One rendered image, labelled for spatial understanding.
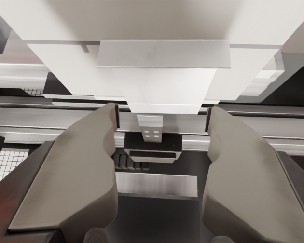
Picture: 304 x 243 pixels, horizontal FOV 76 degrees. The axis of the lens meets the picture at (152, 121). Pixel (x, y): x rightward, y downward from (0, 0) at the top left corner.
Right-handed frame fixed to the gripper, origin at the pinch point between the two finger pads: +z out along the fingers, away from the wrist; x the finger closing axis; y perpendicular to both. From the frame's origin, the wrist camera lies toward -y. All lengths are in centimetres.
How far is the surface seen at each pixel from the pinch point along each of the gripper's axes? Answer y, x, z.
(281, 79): 57, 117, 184
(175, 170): 45, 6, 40
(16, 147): 33, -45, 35
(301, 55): 29, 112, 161
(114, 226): 12.2, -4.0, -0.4
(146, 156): 21.4, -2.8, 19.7
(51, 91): 3.2, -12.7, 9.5
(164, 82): 0.6, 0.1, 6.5
